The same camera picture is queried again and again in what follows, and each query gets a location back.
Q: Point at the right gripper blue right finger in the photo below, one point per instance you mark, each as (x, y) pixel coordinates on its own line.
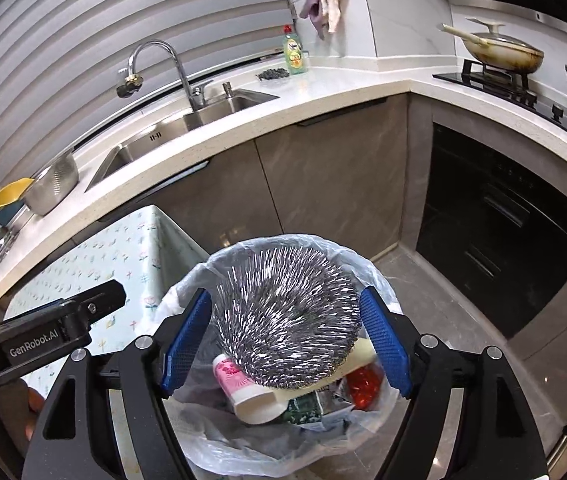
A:
(376, 318)

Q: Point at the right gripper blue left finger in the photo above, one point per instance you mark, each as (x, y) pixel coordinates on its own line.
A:
(179, 339)

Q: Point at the beige paper bag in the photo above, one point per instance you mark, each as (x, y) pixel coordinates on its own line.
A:
(361, 355)

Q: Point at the red plastic bag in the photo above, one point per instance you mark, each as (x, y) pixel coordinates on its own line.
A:
(364, 385)

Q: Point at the steel wool scrubber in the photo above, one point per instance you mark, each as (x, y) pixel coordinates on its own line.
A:
(287, 316)

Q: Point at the pink white paper cup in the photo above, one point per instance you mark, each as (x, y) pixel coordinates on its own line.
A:
(248, 392)

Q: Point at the white green milk carton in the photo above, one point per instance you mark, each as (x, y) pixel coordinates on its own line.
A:
(317, 408)

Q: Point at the trash bin with liner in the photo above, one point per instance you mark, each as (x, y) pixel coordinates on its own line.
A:
(280, 437)

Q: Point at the chrome kitchen faucet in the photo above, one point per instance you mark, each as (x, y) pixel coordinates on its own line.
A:
(169, 71)

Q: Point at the operator hand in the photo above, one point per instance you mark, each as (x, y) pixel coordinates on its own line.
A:
(20, 406)

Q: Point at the floral pale green tablecloth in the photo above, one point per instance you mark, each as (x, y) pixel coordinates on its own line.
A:
(145, 251)

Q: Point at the yellow blue plastic basin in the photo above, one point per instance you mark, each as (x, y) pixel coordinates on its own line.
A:
(11, 199)

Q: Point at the black oven cabinet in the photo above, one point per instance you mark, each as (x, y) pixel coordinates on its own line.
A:
(494, 229)

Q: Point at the steel colander bowl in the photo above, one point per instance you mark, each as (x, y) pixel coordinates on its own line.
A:
(52, 184)

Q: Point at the stainless steel sink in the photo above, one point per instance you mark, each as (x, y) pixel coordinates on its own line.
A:
(173, 127)

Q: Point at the dark scouring pad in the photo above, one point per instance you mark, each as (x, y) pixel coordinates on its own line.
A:
(273, 74)

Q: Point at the grey window blind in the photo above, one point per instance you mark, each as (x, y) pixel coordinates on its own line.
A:
(60, 61)

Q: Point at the black gas stove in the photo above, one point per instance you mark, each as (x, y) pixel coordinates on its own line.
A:
(511, 87)

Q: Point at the green dish soap bottle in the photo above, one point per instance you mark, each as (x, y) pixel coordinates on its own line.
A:
(293, 51)

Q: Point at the beige lidded pan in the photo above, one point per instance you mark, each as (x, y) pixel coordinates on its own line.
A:
(493, 48)

